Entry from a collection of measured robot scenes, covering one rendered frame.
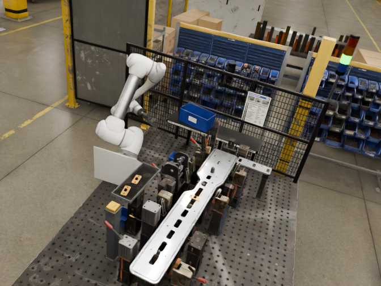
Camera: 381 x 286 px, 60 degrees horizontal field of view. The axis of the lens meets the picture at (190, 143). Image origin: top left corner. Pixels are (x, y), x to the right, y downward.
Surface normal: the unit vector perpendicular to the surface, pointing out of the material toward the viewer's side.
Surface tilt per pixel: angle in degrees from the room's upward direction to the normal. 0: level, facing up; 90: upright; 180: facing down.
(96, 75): 90
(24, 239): 0
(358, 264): 0
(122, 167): 90
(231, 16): 90
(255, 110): 90
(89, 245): 0
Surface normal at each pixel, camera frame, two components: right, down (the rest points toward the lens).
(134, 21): -0.29, 0.51
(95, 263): 0.14, -0.82
